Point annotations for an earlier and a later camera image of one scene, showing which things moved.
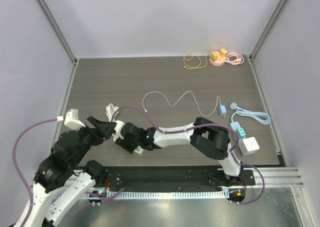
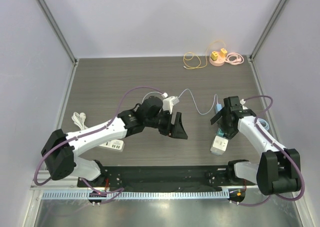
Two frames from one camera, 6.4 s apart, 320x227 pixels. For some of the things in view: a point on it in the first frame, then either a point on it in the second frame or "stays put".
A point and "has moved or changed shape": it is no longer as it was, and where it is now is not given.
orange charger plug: (223, 52) stays put
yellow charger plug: (214, 55) stays put
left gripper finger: (105, 128) → (179, 131)
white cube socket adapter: (248, 146) has moved or changed shape
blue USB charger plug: (222, 110) has moved or changed shape
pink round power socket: (220, 61) stays put
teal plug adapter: (241, 133) has moved or changed shape
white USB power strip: (139, 150) → (115, 145)
